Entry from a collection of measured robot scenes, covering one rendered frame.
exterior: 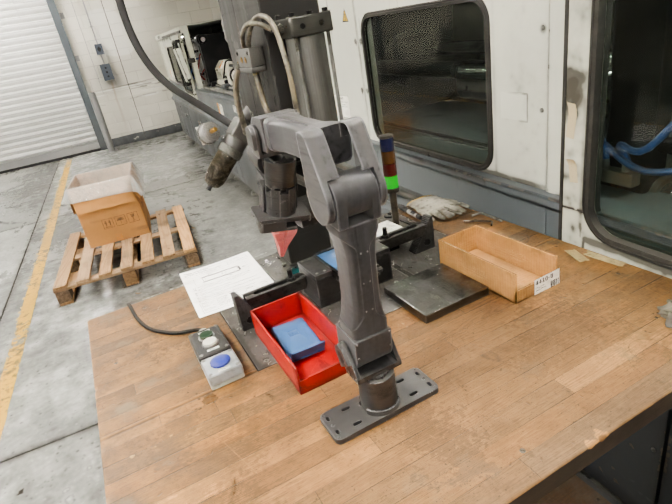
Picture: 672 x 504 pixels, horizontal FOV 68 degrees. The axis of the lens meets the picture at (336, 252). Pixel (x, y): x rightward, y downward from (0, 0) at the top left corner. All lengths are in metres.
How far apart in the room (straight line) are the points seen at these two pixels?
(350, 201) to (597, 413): 0.50
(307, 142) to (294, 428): 0.47
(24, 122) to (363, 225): 9.73
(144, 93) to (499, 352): 9.60
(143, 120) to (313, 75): 9.28
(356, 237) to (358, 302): 0.11
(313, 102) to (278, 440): 0.64
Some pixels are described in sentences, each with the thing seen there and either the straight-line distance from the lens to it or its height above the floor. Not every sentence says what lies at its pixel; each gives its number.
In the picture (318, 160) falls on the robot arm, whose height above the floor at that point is 1.34.
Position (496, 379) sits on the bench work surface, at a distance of 0.92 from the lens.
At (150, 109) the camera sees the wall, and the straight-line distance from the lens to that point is 10.26.
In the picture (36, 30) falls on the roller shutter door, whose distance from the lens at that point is 10.18.
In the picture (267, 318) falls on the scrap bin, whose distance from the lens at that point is 1.12.
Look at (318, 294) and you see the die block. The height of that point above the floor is 0.94.
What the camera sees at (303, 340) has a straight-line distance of 1.05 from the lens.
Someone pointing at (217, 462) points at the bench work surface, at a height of 0.90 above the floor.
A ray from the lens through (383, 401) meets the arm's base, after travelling 0.84.
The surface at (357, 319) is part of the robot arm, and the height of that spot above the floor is 1.09.
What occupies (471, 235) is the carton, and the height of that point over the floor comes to 0.95.
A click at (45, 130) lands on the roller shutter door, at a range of 10.26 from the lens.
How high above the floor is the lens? 1.50
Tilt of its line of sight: 25 degrees down
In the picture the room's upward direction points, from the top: 10 degrees counter-clockwise
